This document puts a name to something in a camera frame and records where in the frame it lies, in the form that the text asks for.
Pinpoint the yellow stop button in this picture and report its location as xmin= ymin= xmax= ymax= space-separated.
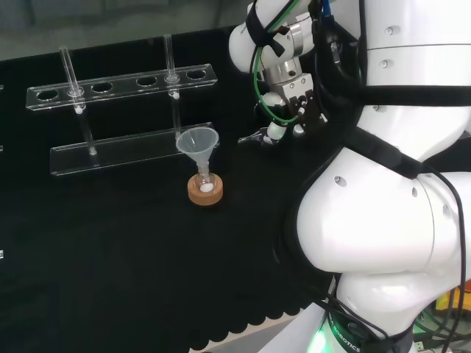
xmin=435 ymin=277 xmax=471 ymax=314

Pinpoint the cork ring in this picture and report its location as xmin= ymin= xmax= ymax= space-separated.
xmin=187 ymin=175 xmax=224 ymax=210

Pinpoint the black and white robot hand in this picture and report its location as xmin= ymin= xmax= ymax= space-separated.
xmin=258 ymin=72 xmax=329 ymax=147

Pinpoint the black bench cloth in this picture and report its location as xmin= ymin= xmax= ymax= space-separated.
xmin=0 ymin=24 xmax=364 ymax=353

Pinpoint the thick black cable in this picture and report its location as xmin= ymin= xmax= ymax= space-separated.
xmin=310 ymin=0 xmax=365 ymax=135

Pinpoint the small round-bottom glass flask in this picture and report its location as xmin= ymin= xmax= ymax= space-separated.
xmin=194 ymin=165 xmax=216 ymax=194

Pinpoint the green cable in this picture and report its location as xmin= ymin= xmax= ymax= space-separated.
xmin=249 ymin=0 xmax=308 ymax=124

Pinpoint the pale board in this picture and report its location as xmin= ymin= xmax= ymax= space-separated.
xmin=189 ymin=298 xmax=328 ymax=353

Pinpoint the clear plastic funnel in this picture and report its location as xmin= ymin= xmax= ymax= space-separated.
xmin=175 ymin=127 xmax=221 ymax=174

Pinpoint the clear funnel stand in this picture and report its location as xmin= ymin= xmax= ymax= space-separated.
xmin=25 ymin=33 xmax=218 ymax=177

